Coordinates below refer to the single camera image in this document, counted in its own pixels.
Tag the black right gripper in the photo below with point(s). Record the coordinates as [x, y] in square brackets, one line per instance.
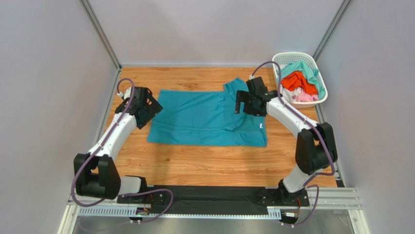
[240, 101]

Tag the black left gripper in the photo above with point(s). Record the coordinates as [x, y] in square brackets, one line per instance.
[155, 108]

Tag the teal t shirt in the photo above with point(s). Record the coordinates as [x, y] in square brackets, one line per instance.
[206, 119]

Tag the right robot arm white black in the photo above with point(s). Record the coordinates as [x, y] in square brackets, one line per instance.
[316, 150]

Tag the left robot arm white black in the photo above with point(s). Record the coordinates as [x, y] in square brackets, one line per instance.
[96, 174]

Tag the white shirt in basket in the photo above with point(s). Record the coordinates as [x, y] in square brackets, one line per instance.
[291, 96]

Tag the orange shirt in basket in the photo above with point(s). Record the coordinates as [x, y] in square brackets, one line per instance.
[297, 79]

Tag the pink shirt in basket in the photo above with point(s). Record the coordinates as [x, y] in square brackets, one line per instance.
[302, 96]

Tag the white plastic laundry basket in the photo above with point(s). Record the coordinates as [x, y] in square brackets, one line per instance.
[287, 57]

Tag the light teal shirt in basket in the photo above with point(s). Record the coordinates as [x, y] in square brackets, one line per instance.
[311, 74]

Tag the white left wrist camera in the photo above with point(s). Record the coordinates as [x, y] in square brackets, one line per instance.
[126, 94]

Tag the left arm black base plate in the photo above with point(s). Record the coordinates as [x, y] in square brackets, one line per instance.
[152, 196]

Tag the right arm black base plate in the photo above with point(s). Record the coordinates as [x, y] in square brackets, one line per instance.
[278, 197]

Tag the left corner aluminium post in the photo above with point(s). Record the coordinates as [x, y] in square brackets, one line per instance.
[88, 9]

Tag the corner aluminium post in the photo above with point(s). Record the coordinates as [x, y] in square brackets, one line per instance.
[339, 15]
[88, 9]

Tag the right corner aluminium post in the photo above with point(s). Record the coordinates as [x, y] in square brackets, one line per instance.
[339, 15]

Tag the aluminium front rail frame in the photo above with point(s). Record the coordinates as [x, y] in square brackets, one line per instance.
[331, 211]

